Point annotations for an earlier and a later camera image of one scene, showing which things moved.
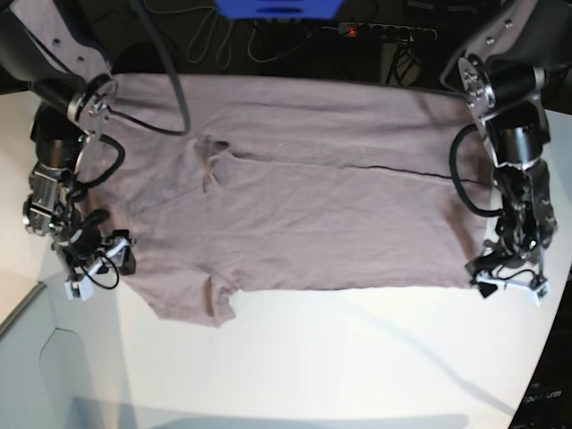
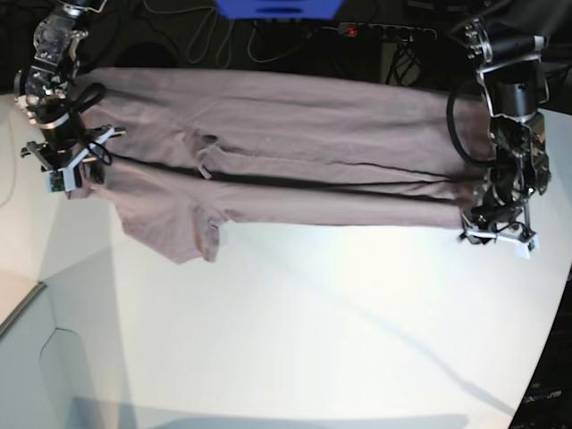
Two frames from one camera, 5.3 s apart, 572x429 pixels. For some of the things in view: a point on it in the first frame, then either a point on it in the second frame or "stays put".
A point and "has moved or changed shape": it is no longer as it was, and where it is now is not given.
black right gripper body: x=513 y=247 -> x=495 y=209
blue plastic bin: x=280 y=9 stays put
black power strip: x=384 y=32 stays put
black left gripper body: x=88 y=248 -> x=66 y=145
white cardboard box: x=43 y=379 stays put
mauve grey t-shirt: x=218 y=184 has moved or changed shape
